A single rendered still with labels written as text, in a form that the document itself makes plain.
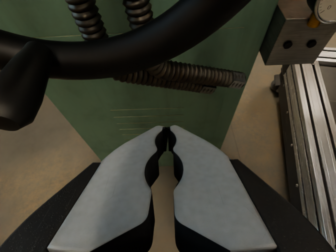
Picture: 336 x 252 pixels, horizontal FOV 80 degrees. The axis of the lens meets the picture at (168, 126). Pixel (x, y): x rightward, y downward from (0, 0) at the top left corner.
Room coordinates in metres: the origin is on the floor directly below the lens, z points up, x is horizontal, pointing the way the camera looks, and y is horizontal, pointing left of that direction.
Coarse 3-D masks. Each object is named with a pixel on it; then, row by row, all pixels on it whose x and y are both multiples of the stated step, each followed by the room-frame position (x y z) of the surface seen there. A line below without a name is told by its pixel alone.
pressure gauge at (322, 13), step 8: (312, 0) 0.23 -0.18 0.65; (320, 0) 0.23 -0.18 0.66; (328, 0) 0.23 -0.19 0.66; (312, 8) 0.23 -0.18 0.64; (320, 8) 0.23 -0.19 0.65; (328, 8) 0.22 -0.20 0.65; (312, 16) 0.25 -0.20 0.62; (320, 16) 0.22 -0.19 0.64; (328, 16) 0.22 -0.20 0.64; (312, 24) 0.24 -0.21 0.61
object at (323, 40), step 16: (288, 0) 0.30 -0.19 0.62; (304, 0) 0.30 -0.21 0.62; (272, 16) 0.29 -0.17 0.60; (288, 16) 0.26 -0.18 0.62; (304, 16) 0.26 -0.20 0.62; (272, 32) 0.27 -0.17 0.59; (288, 32) 0.25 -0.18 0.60; (304, 32) 0.25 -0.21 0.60; (320, 32) 0.25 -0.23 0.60; (272, 48) 0.25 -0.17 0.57; (288, 48) 0.25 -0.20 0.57; (304, 48) 0.25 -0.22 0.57; (320, 48) 0.25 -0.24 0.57; (272, 64) 0.25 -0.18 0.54
